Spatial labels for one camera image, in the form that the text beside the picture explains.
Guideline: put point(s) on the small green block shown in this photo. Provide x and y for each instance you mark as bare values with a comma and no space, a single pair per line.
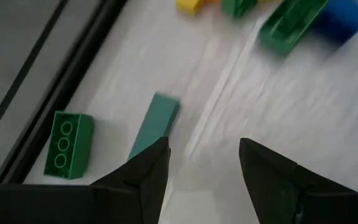
238,6

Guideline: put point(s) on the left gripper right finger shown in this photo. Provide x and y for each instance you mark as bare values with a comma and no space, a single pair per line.
272,186

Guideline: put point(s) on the teal green long block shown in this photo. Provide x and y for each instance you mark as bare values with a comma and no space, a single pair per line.
154,124

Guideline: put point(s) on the small blue brick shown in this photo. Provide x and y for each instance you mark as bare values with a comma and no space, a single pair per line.
342,18

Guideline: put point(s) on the yellow long block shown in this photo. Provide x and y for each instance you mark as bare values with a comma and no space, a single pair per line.
190,4

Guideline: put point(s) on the dark green studded brick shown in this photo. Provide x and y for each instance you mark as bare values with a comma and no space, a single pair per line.
68,144
291,25

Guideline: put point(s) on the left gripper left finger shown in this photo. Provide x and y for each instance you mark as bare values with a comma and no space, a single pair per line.
135,186

